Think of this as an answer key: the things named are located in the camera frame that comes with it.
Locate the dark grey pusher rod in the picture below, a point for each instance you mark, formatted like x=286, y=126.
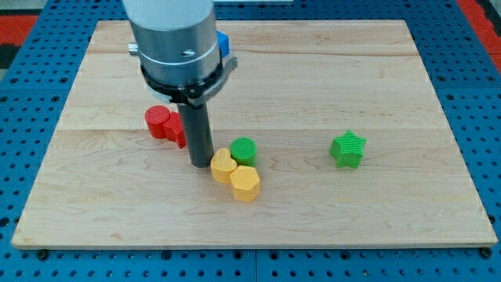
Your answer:
x=197, y=132

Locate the green cylinder block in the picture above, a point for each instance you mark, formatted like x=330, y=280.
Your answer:
x=244, y=151

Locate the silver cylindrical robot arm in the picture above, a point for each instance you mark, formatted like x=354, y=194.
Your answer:
x=181, y=62

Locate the blue block behind arm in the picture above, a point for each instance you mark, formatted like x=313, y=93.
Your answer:
x=224, y=44

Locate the red ridged block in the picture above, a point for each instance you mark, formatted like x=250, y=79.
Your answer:
x=173, y=130

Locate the red cylinder block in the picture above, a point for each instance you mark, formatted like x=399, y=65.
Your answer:
x=155, y=118

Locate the yellow heart block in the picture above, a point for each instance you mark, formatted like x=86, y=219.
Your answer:
x=222, y=166

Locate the yellow hexagon block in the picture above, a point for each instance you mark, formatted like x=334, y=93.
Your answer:
x=245, y=183

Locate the wooden board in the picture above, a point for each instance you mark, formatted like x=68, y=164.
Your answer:
x=106, y=184

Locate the green star block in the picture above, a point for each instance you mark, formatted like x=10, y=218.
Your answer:
x=348, y=150

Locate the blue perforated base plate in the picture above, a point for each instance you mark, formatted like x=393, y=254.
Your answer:
x=37, y=84

